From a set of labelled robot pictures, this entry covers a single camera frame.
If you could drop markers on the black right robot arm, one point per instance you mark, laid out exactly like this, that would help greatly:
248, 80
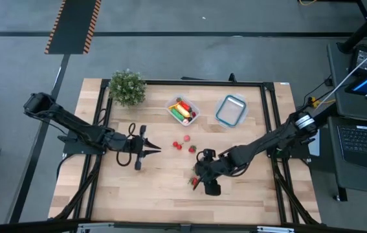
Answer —
261, 142

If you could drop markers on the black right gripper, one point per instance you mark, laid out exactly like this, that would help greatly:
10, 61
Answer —
212, 168

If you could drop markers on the black laptop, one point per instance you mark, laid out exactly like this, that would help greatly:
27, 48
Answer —
364, 142

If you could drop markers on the clear plastic food container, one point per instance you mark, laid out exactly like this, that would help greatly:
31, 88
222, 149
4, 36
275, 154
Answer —
197, 109

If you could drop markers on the dark grey desk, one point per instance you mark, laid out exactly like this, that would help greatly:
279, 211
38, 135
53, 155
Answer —
338, 77

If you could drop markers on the yellow connector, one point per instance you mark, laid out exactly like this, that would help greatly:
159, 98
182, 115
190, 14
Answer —
315, 103

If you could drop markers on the green artificial potted plant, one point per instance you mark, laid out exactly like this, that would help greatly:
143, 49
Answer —
126, 87

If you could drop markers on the pink toy vegetable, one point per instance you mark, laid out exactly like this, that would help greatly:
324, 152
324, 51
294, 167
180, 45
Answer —
185, 122

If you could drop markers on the yellow toy banana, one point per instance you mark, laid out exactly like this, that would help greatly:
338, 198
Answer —
182, 111

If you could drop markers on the silver aluminium bracket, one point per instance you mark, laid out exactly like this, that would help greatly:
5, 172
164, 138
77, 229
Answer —
275, 229
95, 227

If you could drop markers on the black power adapter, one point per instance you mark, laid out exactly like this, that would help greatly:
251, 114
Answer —
362, 59

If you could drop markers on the green toy vegetable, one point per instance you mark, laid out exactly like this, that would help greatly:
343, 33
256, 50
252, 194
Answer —
177, 114

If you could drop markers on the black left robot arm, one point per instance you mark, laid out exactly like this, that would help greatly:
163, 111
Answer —
73, 124

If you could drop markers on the clear lid teal rim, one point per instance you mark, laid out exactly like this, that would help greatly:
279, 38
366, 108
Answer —
230, 110

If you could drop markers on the pink toy peach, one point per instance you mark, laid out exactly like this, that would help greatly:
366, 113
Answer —
186, 138

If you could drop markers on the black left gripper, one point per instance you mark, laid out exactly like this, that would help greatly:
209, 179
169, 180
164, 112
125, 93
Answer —
136, 145

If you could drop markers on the red toy pepper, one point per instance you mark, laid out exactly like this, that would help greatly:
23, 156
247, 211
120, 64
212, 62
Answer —
185, 105

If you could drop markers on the black stand leg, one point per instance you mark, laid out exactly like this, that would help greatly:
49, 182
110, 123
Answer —
364, 29

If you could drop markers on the black mat orange-striped edges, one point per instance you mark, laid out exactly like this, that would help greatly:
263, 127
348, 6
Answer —
73, 26

